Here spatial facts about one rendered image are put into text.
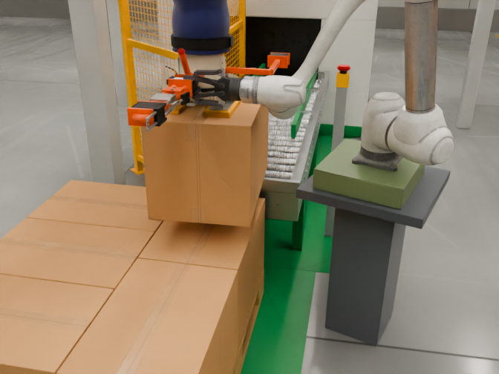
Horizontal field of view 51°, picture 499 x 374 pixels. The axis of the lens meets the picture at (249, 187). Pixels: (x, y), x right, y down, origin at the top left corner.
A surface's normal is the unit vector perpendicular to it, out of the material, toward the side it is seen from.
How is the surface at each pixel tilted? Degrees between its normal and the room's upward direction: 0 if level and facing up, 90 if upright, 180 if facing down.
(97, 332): 0
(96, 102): 90
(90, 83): 90
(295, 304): 0
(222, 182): 89
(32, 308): 0
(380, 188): 90
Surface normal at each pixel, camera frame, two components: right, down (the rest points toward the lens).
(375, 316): -0.50, 0.37
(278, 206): -0.20, 0.43
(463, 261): 0.00, -0.90
